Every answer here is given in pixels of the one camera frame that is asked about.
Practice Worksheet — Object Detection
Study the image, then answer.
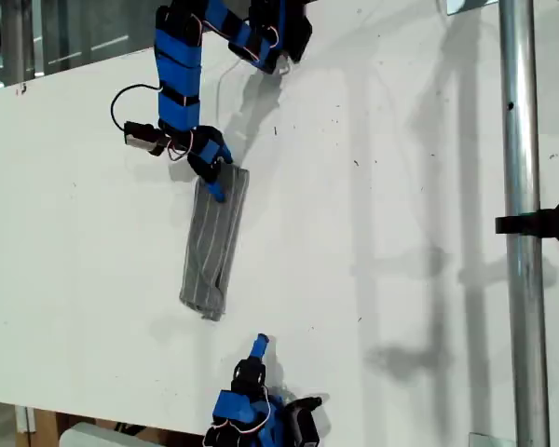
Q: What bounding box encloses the grey striped towel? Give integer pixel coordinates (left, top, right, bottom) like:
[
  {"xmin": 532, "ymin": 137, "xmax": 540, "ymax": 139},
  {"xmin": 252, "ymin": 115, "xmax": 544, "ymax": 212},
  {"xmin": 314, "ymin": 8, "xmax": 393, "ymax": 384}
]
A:
[{"xmin": 179, "ymin": 162, "xmax": 252, "ymax": 322}]

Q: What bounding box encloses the red white servo wire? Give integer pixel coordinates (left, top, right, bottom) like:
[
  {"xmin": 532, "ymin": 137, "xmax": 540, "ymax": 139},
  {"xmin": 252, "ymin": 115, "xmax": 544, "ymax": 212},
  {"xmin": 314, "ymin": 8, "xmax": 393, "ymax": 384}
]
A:
[{"xmin": 167, "ymin": 131, "xmax": 198, "ymax": 163}]

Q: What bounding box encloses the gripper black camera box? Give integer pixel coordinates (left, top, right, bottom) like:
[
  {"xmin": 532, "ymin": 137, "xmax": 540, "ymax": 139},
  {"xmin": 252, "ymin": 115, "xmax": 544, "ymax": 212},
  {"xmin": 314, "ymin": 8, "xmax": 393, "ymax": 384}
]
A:
[
  {"xmin": 283, "ymin": 395, "xmax": 323, "ymax": 447},
  {"xmin": 123, "ymin": 121, "xmax": 169, "ymax": 157}
]

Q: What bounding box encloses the gripper black camera cable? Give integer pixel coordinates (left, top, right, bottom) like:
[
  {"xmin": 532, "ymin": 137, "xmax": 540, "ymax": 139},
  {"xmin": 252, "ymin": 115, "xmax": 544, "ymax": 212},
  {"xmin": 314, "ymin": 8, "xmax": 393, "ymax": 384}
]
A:
[{"xmin": 110, "ymin": 83, "xmax": 163, "ymax": 130}]

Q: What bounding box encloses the white table bracket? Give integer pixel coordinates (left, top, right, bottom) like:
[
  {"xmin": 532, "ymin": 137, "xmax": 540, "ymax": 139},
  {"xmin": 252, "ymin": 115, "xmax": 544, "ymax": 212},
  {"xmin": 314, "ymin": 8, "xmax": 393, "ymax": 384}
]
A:
[{"xmin": 14, "ymin": 404, "xmax": 37, "ymax": 435}]

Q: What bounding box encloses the steel post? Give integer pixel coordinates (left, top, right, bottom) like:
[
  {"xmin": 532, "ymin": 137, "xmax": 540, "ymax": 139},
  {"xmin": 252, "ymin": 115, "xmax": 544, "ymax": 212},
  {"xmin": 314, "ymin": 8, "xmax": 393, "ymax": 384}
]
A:
[{"xmin": 497, "ymin": 0, "xmax": 552, "ymax": 447}]

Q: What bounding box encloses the black post clamp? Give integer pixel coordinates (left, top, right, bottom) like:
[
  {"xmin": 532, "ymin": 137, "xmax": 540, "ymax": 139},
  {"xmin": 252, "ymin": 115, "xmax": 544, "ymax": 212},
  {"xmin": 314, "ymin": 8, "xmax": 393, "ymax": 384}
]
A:
[{"xmin": 495, "ymin": 197, "xmax": 559, "ymax": 248}]

